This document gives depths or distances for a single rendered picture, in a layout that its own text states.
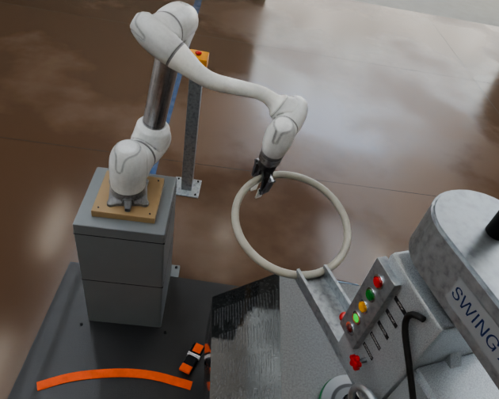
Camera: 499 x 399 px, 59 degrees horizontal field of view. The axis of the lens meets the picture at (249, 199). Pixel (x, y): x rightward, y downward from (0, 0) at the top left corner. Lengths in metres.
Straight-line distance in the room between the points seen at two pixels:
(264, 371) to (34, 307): 1.55
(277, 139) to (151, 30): 0.56
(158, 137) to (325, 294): 1.00
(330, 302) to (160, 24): 1.12
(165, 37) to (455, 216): 1.09
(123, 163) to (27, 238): 1.35
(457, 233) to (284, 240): 2.31
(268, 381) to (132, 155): 1.03
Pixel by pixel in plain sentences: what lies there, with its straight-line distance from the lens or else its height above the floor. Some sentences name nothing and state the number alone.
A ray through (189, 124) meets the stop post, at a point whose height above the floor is 0.60.
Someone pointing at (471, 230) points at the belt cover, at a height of 1.74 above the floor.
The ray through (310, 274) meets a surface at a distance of 1.63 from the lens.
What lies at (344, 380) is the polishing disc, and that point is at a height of 0.90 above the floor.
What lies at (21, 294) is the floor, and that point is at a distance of 2.86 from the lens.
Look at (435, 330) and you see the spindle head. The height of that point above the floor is 1.57.
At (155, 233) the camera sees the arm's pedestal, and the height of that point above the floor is 0.80.
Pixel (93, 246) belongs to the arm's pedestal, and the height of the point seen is 0.66.
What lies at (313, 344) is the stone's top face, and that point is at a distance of 1.68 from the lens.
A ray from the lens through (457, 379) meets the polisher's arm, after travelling 1.11.
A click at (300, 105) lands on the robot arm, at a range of 1.73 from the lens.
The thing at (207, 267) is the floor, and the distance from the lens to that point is 2.88.
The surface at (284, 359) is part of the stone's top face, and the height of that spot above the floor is 0.87.
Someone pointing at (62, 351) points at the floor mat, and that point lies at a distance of 2.60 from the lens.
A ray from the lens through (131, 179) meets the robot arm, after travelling 1.94.
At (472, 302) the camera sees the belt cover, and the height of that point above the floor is 1.70.
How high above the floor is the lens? 2.28
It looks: 43 degrees down
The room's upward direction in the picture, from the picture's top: 13 degrees clockwise
